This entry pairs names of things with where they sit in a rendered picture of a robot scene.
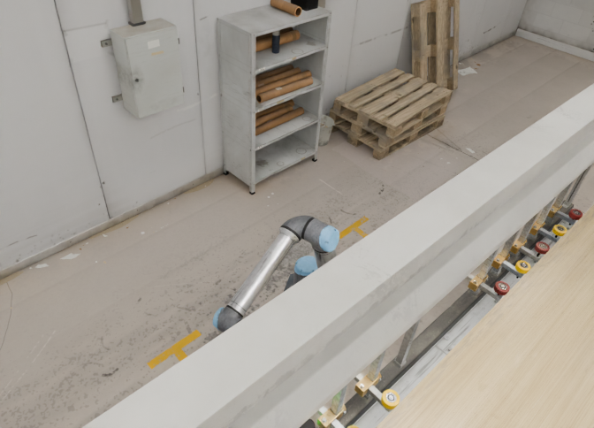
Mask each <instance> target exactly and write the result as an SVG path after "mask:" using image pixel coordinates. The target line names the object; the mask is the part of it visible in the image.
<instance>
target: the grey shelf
mask: <svg viewBox="0 0 594 428"><path fill-rule="evenodd" d="M331 15H332V11H329V10H326V9H324V8H322V7H319V6H318V8H316V9H313V10H309V11H304V10H301V15H300V16H299V17H296V16H293V15H292V14H289V13H287V12H285V11H281V10H279V9H277V8H275V7H272V6H271V5H270V4H268V5H265V6H261V7H257V8H253V9H249V10H245V11H239V12H235V13H232V14H228V15H224V16H221V17H217V43H218V63H219V82H220V102H221V121H222V141H223V160H224V175H227V174H229V172H230V173H232V174H233V175H235V176H236V177H237V178H239V179H240V180H242V181H243V182H244V183H246V184H247V185H249V193H250V194H251V195H253V194H255V184H256V183H258V182H260V181H262V180H264V179H266V178H267V177H269V176H271V175H272V174H274V173H277V172H281V171H283V170H284V169H286V168H287V167H289V166H291V165H293V164H296V163H298V162H300V161H301V160H303V159H305V158H307V157H310V156H312V155H314V154H315V156H314V158H312V161H313V162H315V161H317V159H316V157H317V149H318V140H319V132H320V123H321V115H322V107H323V98H324V82H325V74H326V65H327V57H328V48H329V40H330V31H331ZM328 16H329V17H328ZM327 22H328V26H327ZM288 27H293V30H297V29H298V31H299V32H300V39H299V40H296V41H292V42H288V43H284V44H281V45H279V53H278V54H275V53H272V48H269V49H266V50H261V51H257V52H255V46H254V45H255V38H256V37H257V36H260V35H264V34H268V33H272V32H275V31H278V30H281V29H284V28H288ZM326 31H327V34H326ZM325 40H326V42H325ZM324 50H325V51H324ZM295 59H296V61H295ZM286 65H293V66H294V68H296V67H299V68H300V69H301V71H302V72H304V71H307V70H310V71H311V74H312V76H311V78H312V79H313V84H312V85H309V86H306V87H304V88H300V89H297V90H294V91H293V92H290V93H287V94H284V95H282V96H278V97H275V98H273V99H270V100H268V101H265V102H263V103H258V102H257V100H256V98H255V76H256V75H258V74H262V73H266V72H269V71H272V70H275V69H278V68H280V67H283V66H286ZM323 67H324V69H323ZM322 75H323V78H322ZM320 93H321V95H320ZM289 100H293V101H294V106H293V109H294V110H295V109H297V108H299V107H302V108H303V109H304V114H302V115H300V116H299V117H297V118H293V119H291V120H289V121H287V122H285V123H283V124H281V125H279V126H276V127H274V128H272V129H270V130H268V131H266V132H264V133H262V134H259V135H257V136H255V114H256V113H257V112H259V111H263V110H266V109H268V108H270V107H272V106H275V105H277V104H280V103H284V102H286V101H289ZM319 102H320V104H319ZM318 110H319V112H318ZM316 128H317V130H316ZM315 145H316V147H315ZM228 171H229V172H228Z"/></svg>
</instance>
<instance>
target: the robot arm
mask: <svg viewBox="0 0 594 428"><path fill-rule="evenodd" d="M302 239H303V240H305V241H308V242H309V243H311V245H312V248H313V250H314V254H315V257H313V256H304V257H301V258H300V259H298V260H297V262H296V264H295V266H294V275H293V283H292V285H291V287H292V286H293V285H295V284H296V283H298V282H299V281H301V280H302V279H304V278H306V277H307V276H308V275H309V274H311V273H312V272H314V271H316V270H317V269H319V268H320V267H322V266H323V265H324V264H326V263H328V262H329V261H331V260H332V259H333V258H334V257H336V256H337V252H336V247H337V245H338V243H339V231H338V230H337V229H336V228H334V227H333V226H331V225H327V224H325V223H324V222H322V221H320V220H318V219H316V218H314V217H311V216H307V215H304V216H297V217H294V218H290V219H288V220H287V221H286V222H285V223H284V224H283V225H282V226H281V227H280V228H279V235H278V237H277V238H276V239H275V240H274V241H273V243H272V244H271V245H270V247H269V248H268V250H267V251H266V253H265V254H264V255H263V257H262V258H261V260H260V261H259V263H258V264H257V265H256V267H255V268H254V269H253V270H252V272H251V273H250V274H249V276H248V277H247V279H246V280H245V282H244V283H243V284H242V286H241V287H240V289H239V290H238V292H237V293H236V294H235V296H234V297H233V298H232V299H231V301H230V302H229V303H228V304H227V305H226V306H225V308H224V307H223V308H220V309H218V311H217V312H216V313H215V315H214V317H213V325H214V326H215V327H216V328H217V329H218V330H219V331H221V332H225V331H226V330H228V329H229V328H231V327H232V326H234V325H236V324H237V323H239V321H241V320H242V318H243V317H244V314H245V313H246V312H247V310H248V308H249V307H250V305H251V304H252V303H253V301H254V300H255V298H256V297H257V295H259V293H260V292H261V290H262V289H263V287H264V286H265V284H266V283H267V282H268V280H269V279H270V277H271V276H272V274H273V273H274V271H275V270H276V269H277V268H278V266H279V265H280V263H281V262H282V261H283V259H284V258H285V256H286V254H287V253H288V252H289V250H290V249H291V247H292V246H293V244H295V243H299V242H300V240H302Z"/></svg>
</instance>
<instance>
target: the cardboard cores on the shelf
mask: <svg viewBox="0 0 594 428"><path fill-rule="evenodd" d="M272 33H273V32H272ZM272 33H268V34H264V35H260V36H257V37H256V38H255V52H257V51H261V50H266V49H269V48H272ZM299 39H300V32H299V31H298V30H293V28H292V27H288V28H284V29H281V30H280V43H279V45H281V44H284V43H288V42H292V41H296V40H299ZM311 76H312V74H311V71H310V70H307V71H304V72H302V71H301V69H300V68H299V67H296V68H293V65H286V66H283V67H280V68H278V69H275V70H272V71H269V72H266V73H262V74H258V75H256V76H255V98H256V100H257V102H258V103H263V102H265V101H268V100H270V99H273V98H275V97H278V96H282V95H284V94H287V93H290V92H293V91H294V90H297V89H300V88H304V87H306V86H309V85H312V84H313V79H312V78H311ZM293 106H294V101H293V100H289V101H286V102H284V103H280V104H277V105H275V106H272V107H270V108H268V109H266V110H263V111H259V112H257V113H256V114H255V136H257V135H259V134H262V133H264V132H266V131H268V130H270V129H272V128H274V127H276V126H279V125H281V124H283V123H285V122H287V121H289V120H291V119H293V118H297V117H299V116H300V115H302V114H304V109H303V108H302V107H299V108H297V109H295V110H294V109H293Z"/></svg>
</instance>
